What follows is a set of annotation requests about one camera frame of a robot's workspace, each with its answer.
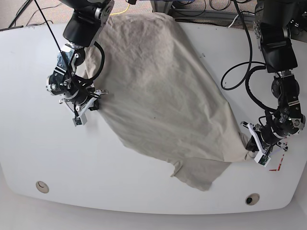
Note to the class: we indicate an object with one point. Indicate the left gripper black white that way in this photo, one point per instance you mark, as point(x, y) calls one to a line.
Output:
point(263, 139)

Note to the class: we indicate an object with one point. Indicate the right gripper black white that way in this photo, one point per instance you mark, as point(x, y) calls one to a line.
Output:
point(79, 108)

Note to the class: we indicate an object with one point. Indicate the beige grey t-shirt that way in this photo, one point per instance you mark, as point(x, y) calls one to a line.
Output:
point(162, 101)

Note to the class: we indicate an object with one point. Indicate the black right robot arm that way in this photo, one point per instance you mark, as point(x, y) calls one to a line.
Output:
point(79, 94)

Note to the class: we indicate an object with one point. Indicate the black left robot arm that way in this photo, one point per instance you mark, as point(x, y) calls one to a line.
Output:
point(273, 19)

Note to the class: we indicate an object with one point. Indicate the red tape rectangle marking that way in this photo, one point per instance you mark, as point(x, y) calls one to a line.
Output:
point(276, 162)

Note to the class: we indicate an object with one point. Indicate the right round table grommet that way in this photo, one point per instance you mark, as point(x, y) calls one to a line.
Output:
point(252, 199)

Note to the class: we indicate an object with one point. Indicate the round table grommet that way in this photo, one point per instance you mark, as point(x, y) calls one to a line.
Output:
point(252, 199)
point(42, 187)

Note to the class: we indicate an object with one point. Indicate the left round table grommet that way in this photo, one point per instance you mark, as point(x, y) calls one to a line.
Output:
point(42, 187)

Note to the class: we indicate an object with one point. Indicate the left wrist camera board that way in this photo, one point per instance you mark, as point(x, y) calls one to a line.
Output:
point(262, 159)

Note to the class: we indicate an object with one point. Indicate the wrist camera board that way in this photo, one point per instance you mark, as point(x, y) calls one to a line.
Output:
point(262, 159)
point(80, 120)

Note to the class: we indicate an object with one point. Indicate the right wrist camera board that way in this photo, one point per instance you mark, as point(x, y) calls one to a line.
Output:
point(80, 120)

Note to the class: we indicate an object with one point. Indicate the aluminium frame rail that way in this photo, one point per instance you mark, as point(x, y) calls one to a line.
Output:
point(213, 12)

